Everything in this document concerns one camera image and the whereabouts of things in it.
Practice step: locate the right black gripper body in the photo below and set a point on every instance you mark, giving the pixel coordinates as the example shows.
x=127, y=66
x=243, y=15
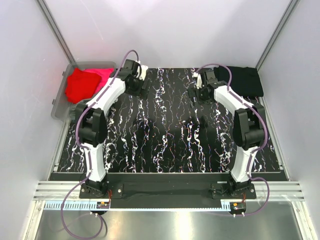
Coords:
x=194, y=95

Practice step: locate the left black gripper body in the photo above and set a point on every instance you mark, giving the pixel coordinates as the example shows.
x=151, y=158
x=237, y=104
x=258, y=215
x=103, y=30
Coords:
x=144, y=88

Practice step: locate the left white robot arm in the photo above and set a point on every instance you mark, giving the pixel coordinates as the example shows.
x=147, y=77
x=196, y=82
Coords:
x=91, y=127

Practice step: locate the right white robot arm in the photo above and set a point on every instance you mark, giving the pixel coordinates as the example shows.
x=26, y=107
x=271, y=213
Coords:
x=249, y=131

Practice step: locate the pink t-shirt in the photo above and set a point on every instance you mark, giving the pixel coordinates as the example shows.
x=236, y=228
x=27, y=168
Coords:
x=104, y=73

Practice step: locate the folded black t-shirt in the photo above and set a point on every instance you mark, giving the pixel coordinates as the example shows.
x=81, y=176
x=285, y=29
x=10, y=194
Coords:
x=246, y=82

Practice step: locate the red t-shirt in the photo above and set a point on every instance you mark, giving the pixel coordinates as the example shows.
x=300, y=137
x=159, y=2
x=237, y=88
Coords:
x=81, y=85

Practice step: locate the clear plastic bin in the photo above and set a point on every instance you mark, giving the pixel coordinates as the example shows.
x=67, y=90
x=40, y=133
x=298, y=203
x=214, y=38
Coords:
x=60, y=103

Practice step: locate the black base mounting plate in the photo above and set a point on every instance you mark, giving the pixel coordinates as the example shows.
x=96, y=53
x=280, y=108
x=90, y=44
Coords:
x=173, y=195

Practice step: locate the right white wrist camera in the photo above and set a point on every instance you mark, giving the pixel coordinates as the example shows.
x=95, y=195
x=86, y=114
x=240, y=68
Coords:
x=198, y=80

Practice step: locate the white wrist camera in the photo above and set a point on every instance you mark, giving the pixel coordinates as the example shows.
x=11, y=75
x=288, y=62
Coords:
x=198, y=80
x=141, y=70

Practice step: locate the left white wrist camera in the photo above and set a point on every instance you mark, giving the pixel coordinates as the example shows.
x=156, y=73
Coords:
x=141, y=70

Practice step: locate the slotted cable duct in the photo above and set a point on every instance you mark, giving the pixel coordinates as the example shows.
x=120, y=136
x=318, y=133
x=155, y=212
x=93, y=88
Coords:
x=77, y=205

